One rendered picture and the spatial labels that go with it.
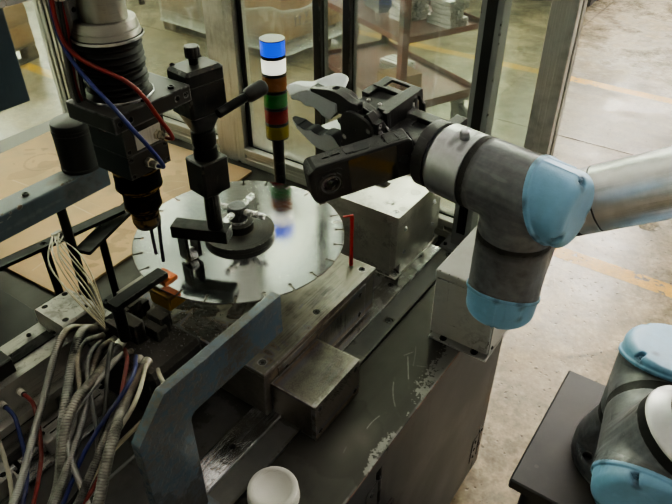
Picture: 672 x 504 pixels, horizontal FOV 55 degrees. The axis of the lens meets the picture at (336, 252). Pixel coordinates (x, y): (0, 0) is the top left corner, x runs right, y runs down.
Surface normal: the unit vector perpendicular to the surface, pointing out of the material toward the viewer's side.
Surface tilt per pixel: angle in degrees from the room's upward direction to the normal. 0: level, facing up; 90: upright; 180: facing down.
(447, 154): 51
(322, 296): 0
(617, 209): 86
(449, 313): 90
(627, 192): 69
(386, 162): 94
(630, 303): 0
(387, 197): 0
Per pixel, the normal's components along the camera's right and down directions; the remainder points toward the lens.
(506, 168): -0.44, -0.35
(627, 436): -0.95, -0.25
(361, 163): 0.33, 0.62
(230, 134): -0.57, 0.49
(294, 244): 0.00, -0.80
